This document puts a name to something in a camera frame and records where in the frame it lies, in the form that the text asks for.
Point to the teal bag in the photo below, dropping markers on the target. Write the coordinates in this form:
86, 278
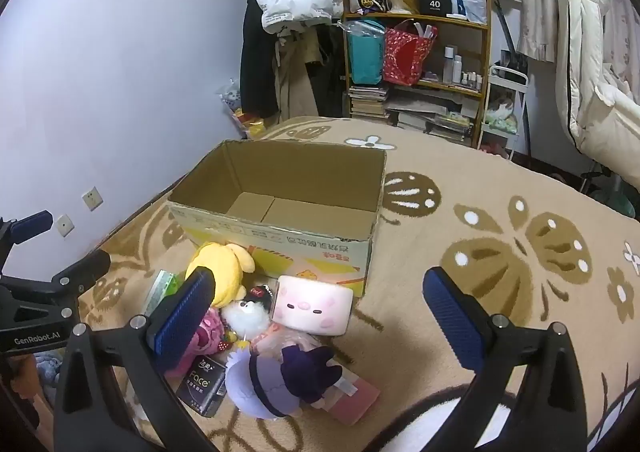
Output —
365, 57

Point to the black tissue pack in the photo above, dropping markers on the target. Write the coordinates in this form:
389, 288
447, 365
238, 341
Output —
202, 388

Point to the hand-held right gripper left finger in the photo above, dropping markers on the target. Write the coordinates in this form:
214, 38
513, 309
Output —
186, 317

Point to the black coat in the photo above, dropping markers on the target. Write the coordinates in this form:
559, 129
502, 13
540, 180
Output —
255, 62

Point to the pink plastic-wrapped package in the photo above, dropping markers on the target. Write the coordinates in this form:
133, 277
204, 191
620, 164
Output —
352, 394

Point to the wall socket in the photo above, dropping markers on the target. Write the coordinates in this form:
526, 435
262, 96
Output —
93, 198
65, 226

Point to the yellow plush toy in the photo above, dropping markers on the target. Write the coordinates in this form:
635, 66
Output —
225, 262

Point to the white metal cart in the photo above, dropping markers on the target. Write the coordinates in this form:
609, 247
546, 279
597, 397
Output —
520, 77

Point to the blue fuzzy clothing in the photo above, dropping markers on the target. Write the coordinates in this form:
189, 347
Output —
47, 368

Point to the pile of magazines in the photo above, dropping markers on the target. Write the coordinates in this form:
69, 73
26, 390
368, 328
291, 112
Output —
435, 122

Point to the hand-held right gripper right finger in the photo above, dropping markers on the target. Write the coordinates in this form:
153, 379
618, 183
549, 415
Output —
452, 317

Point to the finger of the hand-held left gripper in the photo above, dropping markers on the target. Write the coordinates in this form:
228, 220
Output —
30, 228
82, 268

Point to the beige coat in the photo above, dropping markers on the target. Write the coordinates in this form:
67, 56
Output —
295, 82

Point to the cardboard box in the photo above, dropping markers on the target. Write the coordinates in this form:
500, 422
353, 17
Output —
300, 252

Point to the group of cosmetic bottles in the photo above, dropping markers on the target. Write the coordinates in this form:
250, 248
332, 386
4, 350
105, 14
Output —
452, 67

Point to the red patterned bag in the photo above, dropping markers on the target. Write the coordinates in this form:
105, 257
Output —
405, 57

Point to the pink pig plush pillow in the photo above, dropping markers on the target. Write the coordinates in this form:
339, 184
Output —
312, 304

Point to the stack of books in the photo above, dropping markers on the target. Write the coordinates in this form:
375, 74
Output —
367, 104

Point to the purple-haired plush doll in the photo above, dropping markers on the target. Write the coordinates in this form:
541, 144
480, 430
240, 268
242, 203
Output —
260, 382

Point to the white duvet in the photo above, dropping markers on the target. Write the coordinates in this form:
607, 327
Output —
590, 57

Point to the bag of snacks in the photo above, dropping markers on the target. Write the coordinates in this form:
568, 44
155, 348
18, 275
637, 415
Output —
240, 107

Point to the green tissue pack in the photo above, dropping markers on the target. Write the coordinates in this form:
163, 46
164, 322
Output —
162, 288

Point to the dark hanging garment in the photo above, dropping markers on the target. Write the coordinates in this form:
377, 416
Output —
330, 72

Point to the magenta plush toy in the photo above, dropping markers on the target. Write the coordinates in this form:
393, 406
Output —
209, 338

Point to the wooden shelf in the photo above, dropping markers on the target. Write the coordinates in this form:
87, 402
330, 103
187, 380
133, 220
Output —
425, 18

